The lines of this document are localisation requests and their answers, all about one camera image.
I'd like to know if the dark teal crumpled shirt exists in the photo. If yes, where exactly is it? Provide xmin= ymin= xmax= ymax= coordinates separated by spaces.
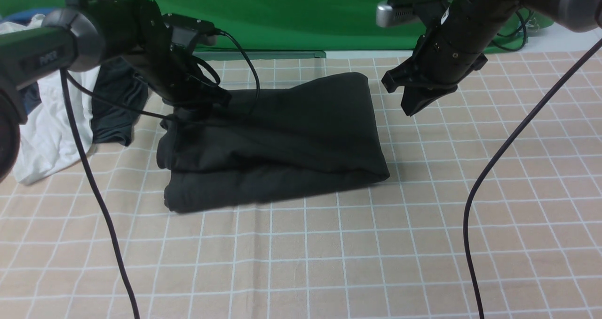
xmin=91 ymin=58 xmax=149 ymax=147

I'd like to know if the white crumpled shirt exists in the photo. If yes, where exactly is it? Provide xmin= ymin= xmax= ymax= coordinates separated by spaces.
xmin=1 ymin=13 xmax=100 ymax=185

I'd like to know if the green backdrop cloth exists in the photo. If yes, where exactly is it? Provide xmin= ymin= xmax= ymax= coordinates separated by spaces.
xmin=0 ymin=0 xmax=555 ymax=56

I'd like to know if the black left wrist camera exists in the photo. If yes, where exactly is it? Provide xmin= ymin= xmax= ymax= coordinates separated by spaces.
xmin=163 ymin=13 xmax=221 ymax=54

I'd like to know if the blue binder clip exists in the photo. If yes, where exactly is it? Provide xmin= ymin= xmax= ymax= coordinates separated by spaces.
xmin=520 ymin=17 xmax=540 ymax=35

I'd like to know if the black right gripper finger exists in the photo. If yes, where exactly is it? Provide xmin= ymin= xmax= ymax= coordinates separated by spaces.
xmin=401 ymin=85 xmax=458 ymax=117

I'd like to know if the blue crumpled garment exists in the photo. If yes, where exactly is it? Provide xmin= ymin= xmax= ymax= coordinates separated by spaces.
xmin=0 ymin=8 xmax=54 ymax=114

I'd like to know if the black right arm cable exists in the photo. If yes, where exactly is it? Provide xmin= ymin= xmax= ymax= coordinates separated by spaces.
xmin=463 ymin=8 xmax=602 ymax=319

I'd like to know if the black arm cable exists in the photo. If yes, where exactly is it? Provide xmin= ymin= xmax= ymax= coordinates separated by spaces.
xmin=463 ymin=8 xmax=602 ymax=319
xmin=59 ymin=0 xmax=261 ymax=319

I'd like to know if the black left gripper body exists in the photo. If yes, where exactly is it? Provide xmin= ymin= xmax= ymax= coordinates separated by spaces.
xmin=163 ymin=70 xmax=232 ymax=109

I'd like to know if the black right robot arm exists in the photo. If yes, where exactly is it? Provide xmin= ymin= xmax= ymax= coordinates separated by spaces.
xmin=376 ymin=0 xmax=601 ymax=117

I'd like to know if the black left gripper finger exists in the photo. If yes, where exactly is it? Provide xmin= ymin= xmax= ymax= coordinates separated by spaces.
xmin=174 ymin=104 xmax=209 ymax=124

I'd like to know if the dark gray long-sleeve top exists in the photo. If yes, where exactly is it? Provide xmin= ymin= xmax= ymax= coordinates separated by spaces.
xmin=156 ymin=72 xmax=390 ymax=213

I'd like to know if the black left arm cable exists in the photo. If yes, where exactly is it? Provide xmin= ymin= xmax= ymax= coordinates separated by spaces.
xmin=59 ymin=0 xmax=261 ymax=319

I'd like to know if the beige checkered tablecloth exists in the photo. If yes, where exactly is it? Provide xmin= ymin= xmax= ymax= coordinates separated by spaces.
xmin=0 ymin=50 xmax=602 ymax=319

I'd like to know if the green metal base rail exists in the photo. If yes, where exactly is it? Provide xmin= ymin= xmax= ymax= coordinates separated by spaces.
xmin=193 ymin=50 xmax=326 ymax=61

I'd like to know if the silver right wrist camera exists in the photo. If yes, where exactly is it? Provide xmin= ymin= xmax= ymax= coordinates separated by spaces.
xmin=376 ymin=0 xmax=451 ymax=28

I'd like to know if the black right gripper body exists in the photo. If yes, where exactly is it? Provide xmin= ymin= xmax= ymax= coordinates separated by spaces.
xmin=381 ymin=30 xmax=488 ymax=93

